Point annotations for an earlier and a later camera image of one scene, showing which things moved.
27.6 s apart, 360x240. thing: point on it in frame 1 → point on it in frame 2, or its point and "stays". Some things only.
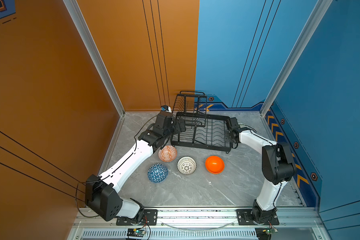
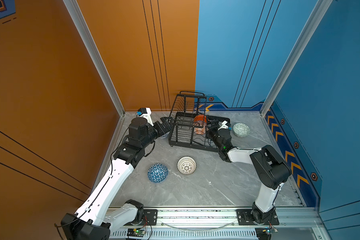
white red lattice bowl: [186, 165] stays
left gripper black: [177, 130] → [166, 128]
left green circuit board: [135, 232] stays
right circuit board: [265, 233] stays
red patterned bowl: [167, 153] → [200, 131]
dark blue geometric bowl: [157, 173] stays
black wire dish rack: [202, 129] stays
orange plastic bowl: [214, 164] → [200, 117]
